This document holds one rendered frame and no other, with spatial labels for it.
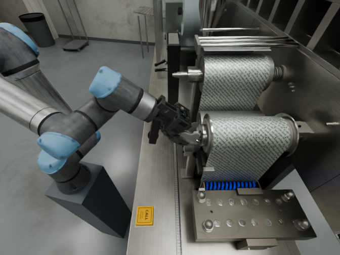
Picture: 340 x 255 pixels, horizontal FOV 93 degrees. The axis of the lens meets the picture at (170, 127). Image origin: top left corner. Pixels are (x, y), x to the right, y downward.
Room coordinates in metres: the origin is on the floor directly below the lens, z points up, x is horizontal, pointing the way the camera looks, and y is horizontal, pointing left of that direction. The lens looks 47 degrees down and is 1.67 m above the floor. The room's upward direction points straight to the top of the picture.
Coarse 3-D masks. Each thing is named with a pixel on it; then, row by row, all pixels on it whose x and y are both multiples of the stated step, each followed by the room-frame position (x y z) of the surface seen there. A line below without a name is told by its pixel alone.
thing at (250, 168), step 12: (216, 168) 0.29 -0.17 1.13; (228, 168) 0.29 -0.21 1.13; (240, 168) 0.29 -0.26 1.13; (252, 168) 0.29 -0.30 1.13; (264, 168) 0.29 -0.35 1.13; (204, 180) 0.29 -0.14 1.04; (216, 180) 0.29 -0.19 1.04; (228, 180) 0.29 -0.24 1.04; (240, 180) 0.29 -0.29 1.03; (252, 180) 0.29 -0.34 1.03
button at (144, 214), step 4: (140, 208) 0.21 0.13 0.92; (144, 208) 0.21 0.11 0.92; (148, 208) 0.21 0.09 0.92; (152, 208) 0.21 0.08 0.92; (140, 212) 0.20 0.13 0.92; (144, 212) 0.20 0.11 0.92; (148, 212) 0.20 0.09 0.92; (152, 212) 0.20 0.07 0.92; (140, 216) 0.18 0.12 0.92; (144, 216) 0.18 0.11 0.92; (148, 216) 0.18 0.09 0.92; (152, 216) 0.18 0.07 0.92; (136, 220) 0.17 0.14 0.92; (140, 220) 0.17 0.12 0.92; (144, 220) 0.17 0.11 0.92; (148, 220) 0.17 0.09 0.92; (152, 220) 0.17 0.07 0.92; (136, 224) 0.16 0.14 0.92; (140, 224) 0.16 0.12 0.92; (144, 224) 0.16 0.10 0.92; (148, 224) 0.16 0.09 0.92; (152, 224) 0.16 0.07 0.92
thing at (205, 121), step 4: (204, 120) 0.39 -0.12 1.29; (208, 124) 0.35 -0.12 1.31; (288, 124) 0.35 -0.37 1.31; (208, 128) 0.33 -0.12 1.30; (208, 132) 0.32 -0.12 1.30; (292, 132) 0.32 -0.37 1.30; (208, 136) 0.31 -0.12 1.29; (292, 136) 0.31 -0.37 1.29; (208, 140) 0.31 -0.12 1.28; (292, 140) 0.31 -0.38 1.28; (208, 144) 0.30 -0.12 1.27; (204, 148) 0.32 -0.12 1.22; (208, 148) 0.29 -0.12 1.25; (288, 148) 0.30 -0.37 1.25
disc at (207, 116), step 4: (204, 116) 0.41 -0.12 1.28; (208, 116) 0.37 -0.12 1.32; (208, 120) 0.36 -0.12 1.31; (212, 128) 0.32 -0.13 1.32; (212, 132) 0.31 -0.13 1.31; (212, 136) 0.30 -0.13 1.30; (212, 140) 0.29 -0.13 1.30; (212, 144) 0.29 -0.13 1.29; (204, 152) 0.32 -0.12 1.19; (208, 152) 0.29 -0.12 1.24; (208, 156) 0.28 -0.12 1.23
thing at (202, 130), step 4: (200, 124) 0.38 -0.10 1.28; (204, 124) 0.37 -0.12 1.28; (200, 128) 0.36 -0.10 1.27; (204, 128) 0.35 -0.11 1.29; (200, 132) 0.37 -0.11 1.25; (204, 132) 0.34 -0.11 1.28; (200, 136) 0.35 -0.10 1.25; (204, 136) 0.33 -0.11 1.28; (200, 140) 0.34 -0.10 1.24; (204, 140) 0.32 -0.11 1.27; (200, 144) 0.33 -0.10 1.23; (204, 144) 0.32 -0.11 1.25
